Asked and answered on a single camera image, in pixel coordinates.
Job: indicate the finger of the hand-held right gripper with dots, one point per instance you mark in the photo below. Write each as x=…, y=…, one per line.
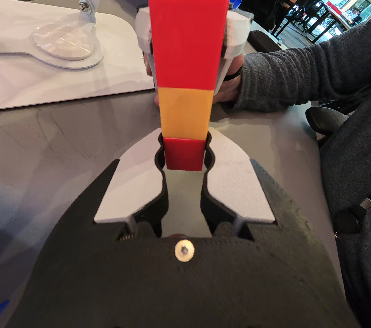
x=237, y=32
x=142, y=29

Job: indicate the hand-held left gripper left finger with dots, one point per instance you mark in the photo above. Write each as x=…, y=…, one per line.
x=133, y=186

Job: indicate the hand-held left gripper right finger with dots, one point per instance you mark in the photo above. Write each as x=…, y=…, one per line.
x=237, y=186

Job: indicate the yellow toy block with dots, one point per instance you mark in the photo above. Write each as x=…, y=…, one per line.
x=185, y=113

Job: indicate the person's right forearm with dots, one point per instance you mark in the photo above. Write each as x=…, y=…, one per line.
x=304, y=73

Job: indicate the grey desk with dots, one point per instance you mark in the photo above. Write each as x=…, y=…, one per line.
x=72, y=145

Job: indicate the person's right hand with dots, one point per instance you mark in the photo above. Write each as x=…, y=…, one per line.
x=230, y=90

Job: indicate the black chair armrest pad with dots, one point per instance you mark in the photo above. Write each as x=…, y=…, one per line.
x=262, y=41
x=324, y=119

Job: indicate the wooden book stand white base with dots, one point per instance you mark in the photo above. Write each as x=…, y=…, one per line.
x=58, y=73

